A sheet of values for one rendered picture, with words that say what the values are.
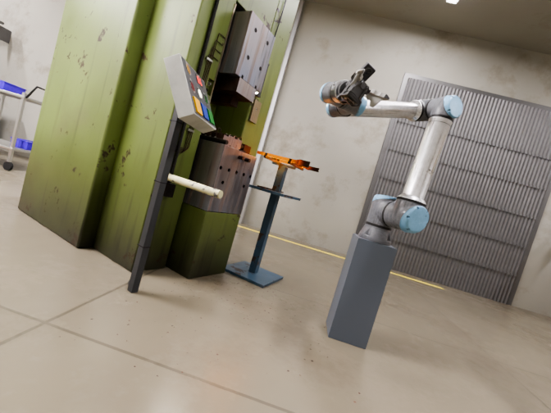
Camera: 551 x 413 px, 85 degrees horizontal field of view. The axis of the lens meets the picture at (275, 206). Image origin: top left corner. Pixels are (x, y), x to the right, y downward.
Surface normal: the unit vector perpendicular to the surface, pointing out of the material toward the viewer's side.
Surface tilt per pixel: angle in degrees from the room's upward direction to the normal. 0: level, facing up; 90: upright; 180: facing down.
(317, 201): 90
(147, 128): 90
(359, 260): 90
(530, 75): 90
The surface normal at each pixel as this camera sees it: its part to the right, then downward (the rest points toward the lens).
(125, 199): -0.48, -0.08
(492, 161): -0.11, 0.04
